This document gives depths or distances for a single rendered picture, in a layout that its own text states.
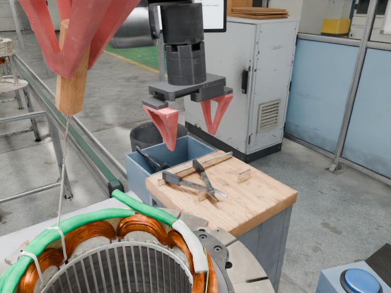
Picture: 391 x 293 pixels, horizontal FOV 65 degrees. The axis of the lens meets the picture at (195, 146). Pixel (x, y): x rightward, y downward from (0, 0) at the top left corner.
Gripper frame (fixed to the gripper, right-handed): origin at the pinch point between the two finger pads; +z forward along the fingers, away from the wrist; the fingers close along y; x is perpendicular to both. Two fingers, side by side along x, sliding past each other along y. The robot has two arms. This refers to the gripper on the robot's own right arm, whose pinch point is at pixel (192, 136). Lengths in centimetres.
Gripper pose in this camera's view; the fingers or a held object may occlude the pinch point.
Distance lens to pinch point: 49.5
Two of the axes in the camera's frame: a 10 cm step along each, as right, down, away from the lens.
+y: -7.9, 3.2, -5.3
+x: 6.1, 3.0, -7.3
